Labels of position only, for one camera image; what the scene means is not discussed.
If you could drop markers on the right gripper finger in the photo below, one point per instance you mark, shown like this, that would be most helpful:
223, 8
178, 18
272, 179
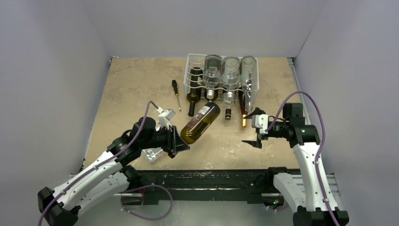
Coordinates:
256, 111
257, 143

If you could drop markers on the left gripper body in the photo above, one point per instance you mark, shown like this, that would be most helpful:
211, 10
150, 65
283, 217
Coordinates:
165, 140

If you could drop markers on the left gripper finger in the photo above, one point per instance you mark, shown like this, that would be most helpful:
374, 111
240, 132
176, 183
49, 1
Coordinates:
175, 136
177, 149

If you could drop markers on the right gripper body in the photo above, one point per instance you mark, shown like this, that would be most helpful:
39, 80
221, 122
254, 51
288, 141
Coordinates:
258, 131

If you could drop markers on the dark labelled wine bottle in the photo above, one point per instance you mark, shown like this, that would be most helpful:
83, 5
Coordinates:
200, 122

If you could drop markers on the clear bottle silver cap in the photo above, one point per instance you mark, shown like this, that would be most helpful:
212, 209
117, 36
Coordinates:
212, 70

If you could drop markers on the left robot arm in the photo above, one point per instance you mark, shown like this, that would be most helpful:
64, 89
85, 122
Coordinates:
109, 174

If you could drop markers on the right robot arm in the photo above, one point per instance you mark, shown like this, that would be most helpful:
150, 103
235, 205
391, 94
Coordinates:
314, 204

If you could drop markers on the red bottle gold foil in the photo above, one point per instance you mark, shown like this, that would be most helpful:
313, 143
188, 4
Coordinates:
242, 104

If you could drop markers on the small dark bottle gold cap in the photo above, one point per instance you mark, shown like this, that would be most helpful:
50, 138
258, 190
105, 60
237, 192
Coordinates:
228, 113

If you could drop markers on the tall clear bottle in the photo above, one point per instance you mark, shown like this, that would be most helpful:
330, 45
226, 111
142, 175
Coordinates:
249, 81

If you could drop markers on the dark bottle silver collar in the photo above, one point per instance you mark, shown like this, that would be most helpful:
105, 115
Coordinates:
211, 95

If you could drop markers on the dark green lower bottle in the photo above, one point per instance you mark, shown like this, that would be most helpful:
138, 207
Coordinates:
194, 94

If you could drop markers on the clear plastic parts box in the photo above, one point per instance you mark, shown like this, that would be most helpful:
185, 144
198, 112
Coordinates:
152, 154

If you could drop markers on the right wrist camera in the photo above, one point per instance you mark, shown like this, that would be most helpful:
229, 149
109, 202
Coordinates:
260, 122

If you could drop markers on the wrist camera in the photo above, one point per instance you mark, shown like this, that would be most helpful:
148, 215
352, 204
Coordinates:
164, 118
260, 122

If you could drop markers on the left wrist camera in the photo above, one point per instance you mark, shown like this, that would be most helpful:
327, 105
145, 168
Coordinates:
164, 118

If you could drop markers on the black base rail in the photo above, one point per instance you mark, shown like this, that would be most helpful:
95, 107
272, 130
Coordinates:
253, 186

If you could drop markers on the white wire wine rack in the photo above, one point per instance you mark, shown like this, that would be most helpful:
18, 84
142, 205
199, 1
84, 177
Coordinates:
197, 60

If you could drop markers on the black handled screwdriver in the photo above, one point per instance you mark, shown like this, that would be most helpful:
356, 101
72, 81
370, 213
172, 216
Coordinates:
175, 88

